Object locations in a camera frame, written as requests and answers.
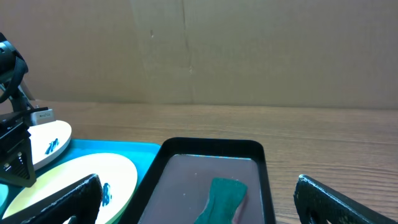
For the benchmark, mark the green scrubbing sponge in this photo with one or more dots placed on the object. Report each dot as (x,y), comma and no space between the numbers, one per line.
(226,200)

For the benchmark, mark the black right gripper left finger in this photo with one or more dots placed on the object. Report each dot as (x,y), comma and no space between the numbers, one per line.
(77,203)

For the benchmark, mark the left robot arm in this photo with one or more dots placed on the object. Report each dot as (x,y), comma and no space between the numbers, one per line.
(13,69)

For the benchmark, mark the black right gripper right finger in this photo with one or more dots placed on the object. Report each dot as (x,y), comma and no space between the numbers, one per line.
(317,203)

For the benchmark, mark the yellow plate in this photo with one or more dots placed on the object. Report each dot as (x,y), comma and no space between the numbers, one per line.
(117,174)

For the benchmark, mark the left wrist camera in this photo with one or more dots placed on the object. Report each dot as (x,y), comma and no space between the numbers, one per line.
(42,117)

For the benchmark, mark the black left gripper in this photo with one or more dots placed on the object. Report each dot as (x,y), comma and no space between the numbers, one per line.
(17,168)

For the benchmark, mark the white plate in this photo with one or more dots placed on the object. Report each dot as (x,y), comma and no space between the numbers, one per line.
(48,141)

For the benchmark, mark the cardboard backdrop panel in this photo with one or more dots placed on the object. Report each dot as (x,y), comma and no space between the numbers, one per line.
(334,54)

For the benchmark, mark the black tray with water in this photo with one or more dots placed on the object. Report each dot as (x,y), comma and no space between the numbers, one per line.
(177,184)

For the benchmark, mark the teal plastic tray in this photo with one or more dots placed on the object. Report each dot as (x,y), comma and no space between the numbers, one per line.
(141,154)

